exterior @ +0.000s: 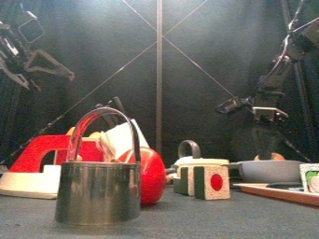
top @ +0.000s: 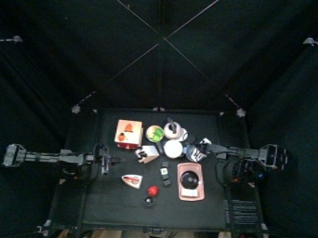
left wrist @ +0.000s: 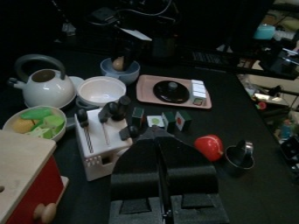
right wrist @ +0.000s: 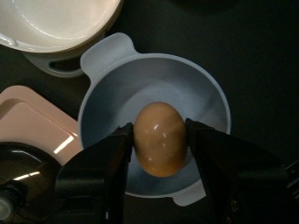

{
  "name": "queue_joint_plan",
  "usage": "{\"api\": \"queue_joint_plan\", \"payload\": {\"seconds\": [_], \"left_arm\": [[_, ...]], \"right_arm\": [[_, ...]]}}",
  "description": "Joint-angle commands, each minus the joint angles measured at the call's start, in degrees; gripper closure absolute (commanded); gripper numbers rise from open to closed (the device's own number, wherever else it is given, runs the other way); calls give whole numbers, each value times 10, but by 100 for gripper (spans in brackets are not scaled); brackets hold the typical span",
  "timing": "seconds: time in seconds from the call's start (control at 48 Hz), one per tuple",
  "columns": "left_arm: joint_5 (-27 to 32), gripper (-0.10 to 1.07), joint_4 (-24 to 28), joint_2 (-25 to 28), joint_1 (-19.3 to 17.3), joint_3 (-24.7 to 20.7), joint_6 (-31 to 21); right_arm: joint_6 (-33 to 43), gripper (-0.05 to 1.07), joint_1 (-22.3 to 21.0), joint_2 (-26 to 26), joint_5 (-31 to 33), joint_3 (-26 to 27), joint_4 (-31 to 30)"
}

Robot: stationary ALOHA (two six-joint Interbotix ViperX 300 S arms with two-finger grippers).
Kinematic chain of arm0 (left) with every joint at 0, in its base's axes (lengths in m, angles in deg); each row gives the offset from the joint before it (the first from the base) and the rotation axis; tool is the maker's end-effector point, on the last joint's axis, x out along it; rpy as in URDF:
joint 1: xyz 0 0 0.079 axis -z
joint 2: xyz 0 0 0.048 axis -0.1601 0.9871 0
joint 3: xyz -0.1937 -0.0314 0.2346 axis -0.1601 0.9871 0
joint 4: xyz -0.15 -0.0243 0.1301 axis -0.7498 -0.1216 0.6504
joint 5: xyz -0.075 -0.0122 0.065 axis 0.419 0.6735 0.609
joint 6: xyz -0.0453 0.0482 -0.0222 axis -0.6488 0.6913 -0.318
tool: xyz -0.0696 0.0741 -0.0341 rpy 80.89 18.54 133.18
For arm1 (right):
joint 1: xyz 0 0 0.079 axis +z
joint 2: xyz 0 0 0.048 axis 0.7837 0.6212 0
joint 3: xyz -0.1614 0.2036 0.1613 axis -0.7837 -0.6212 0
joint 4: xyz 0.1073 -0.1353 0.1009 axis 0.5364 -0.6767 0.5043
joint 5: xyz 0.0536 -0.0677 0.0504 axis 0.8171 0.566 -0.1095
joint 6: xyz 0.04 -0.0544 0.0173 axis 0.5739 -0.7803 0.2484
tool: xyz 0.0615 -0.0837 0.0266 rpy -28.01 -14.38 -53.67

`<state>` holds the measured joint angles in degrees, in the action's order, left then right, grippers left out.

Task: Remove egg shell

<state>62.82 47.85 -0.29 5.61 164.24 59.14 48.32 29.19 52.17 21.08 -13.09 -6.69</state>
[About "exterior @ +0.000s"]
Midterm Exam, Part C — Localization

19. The grey toy pan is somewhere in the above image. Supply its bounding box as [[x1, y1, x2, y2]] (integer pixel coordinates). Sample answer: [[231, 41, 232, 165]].
[[221, 159, 305, 184]]

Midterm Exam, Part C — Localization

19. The white cup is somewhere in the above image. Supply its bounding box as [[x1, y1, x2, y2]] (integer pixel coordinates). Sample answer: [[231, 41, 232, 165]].
[[166, 139, 231, 188]]

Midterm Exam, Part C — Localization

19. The black round disc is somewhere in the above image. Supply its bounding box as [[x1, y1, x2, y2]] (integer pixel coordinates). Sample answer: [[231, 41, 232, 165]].
[[265, 181, 305, 191]]

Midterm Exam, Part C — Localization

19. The white block with fruit picture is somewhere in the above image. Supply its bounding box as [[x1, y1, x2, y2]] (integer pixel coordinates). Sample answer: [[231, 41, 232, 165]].
[[299, 162, 319, 194]]

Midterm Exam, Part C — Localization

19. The pinkish wooden tray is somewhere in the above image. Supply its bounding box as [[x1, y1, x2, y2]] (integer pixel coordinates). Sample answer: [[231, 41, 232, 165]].
[[233, 182, 319, 207]]

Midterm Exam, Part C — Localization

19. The green white red-dot block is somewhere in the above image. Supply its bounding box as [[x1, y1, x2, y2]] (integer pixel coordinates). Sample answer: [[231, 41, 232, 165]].
[[172, 166, 197, 197], [193, 164, 232, 201]]

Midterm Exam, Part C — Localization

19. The red round toy fruit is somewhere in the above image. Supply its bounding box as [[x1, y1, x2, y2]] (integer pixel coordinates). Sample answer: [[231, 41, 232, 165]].
[[117, 147, 168, 205]]

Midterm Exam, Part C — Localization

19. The red and white toy iron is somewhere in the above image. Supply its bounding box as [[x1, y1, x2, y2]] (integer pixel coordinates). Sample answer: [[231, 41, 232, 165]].
[[0, 134, 105, 201]]

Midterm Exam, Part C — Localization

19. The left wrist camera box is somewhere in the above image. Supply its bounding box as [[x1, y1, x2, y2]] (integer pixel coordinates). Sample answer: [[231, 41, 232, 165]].
[[17, 11, 46, 44]]

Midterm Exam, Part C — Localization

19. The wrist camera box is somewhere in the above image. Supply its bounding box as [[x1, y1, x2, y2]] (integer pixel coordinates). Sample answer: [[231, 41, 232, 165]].
[[17, 11, 46, 44], [215, 95, 253, 116]]

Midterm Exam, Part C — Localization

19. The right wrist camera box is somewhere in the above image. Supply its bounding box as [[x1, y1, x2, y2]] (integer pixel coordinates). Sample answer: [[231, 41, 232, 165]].
[[215, 95, 253, 116]]

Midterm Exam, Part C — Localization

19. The grey vertical frame pole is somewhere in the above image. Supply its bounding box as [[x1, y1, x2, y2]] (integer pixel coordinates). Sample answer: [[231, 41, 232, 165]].
[[154, 0, 164, 155]]

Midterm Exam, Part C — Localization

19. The steel pot with arched handle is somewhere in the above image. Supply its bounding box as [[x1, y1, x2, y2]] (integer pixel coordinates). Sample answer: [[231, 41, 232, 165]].
[[53, 106, 142, 226]]

